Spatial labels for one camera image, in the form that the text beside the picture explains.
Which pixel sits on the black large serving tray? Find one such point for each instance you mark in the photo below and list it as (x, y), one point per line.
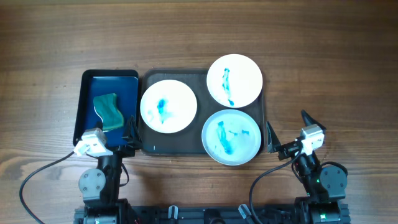
(186, 142)

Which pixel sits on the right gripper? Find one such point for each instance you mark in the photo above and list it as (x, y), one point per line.
(274, 145)

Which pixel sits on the white plate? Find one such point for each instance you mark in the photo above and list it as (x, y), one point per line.
(231, 137)
(168, 106)
(234, 80)

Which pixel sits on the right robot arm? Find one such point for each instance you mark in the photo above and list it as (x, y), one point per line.
(324, 183)

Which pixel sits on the green yellow sponge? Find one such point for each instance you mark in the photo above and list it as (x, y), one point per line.
(106, 108)

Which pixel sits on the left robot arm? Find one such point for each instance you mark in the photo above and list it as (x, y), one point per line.
(100, 185)

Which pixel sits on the black small tray with water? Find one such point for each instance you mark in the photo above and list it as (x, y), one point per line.
(123, 83)

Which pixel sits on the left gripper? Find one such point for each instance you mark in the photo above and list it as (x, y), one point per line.
(128, 150)

